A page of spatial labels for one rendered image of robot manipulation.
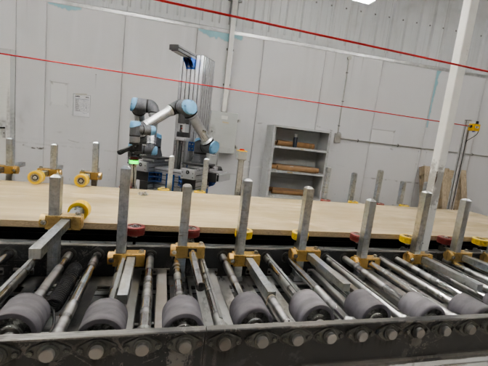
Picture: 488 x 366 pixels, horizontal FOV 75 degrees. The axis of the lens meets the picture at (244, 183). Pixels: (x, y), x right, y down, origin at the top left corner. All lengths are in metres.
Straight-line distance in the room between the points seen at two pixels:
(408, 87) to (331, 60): 1.44
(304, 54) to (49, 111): 3.83
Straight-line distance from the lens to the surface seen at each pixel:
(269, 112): 5.13
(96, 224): 1.47
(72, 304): 1.05
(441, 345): 1.30
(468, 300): 1.42
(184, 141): 3.09
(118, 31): 5.24
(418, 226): 1.78
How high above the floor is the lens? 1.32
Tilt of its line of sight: 8 degrees down
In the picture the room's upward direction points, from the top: 7 degrees clockwise
